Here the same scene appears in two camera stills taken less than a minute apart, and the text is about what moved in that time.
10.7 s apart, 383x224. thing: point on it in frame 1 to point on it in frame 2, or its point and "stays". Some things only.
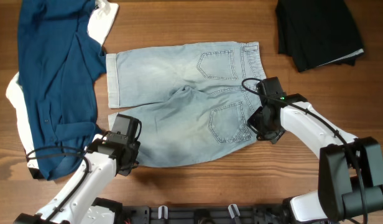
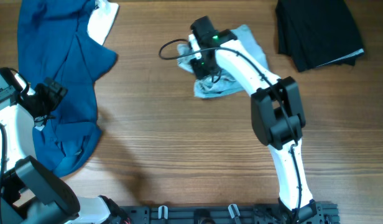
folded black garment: (318, 33) stays
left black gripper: (129, 167) to (54, 99)
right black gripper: (264, 126) to (203, 68)
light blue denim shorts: (193, 101) to (246, 40)
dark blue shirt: (58, 63) stays
